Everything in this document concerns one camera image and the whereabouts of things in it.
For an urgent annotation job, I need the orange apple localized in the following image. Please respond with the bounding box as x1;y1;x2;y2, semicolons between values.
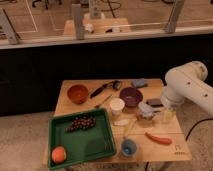
51;146;66;164

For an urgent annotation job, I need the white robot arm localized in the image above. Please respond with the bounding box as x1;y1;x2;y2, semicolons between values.
160;61;213;116

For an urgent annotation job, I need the white cup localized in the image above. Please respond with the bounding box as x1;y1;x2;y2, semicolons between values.
109;98;125;115

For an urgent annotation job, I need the purple bowl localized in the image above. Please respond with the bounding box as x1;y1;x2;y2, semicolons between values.
119;87;143;107

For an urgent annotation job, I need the orange bowl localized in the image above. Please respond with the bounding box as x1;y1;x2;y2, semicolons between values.
67;84;89;104

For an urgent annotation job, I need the grey blue sponge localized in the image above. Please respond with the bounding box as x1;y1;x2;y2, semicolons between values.
131;78;147;88

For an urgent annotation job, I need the wooden spoon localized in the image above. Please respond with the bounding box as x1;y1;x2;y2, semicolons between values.
114;119;136;138

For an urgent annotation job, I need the dark grape bunch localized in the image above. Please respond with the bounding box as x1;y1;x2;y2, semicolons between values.
65;117;96;132

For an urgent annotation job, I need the grey toy on jar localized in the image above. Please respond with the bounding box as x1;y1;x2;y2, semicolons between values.
138;102;154;127

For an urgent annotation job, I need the dark rectangular block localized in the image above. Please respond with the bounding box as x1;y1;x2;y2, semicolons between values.
146;98;163;107

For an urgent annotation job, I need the small wooden table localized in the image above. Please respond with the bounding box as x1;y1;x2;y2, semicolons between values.
54;80;191;164

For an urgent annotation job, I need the green plastic tray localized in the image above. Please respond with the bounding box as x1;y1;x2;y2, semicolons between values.
48;108;117;170

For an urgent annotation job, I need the background wooden table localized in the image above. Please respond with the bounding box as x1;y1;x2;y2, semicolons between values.
63;18;131;36

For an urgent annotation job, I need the blue cup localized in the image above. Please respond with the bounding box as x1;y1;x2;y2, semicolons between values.
121;139;137;157

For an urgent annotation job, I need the black handled knife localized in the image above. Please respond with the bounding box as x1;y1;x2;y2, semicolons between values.
90;80;122;98

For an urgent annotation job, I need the thin utensil with dark handle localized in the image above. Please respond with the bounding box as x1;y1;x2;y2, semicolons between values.
94;94;113;108

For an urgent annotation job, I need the middle metal post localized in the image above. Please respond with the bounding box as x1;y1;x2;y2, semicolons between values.
72;4;84;40

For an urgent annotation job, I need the metal post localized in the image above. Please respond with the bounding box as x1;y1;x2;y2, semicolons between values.
164;0;185;33
72;4;84;40
0;8;19;45

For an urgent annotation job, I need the right metal post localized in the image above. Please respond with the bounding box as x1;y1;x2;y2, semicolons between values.
164;0;185;33

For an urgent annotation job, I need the black cable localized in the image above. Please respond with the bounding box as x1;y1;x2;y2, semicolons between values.
185;117;213;142

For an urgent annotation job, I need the left metal post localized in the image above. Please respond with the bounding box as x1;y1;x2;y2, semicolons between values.
0;8;19;45

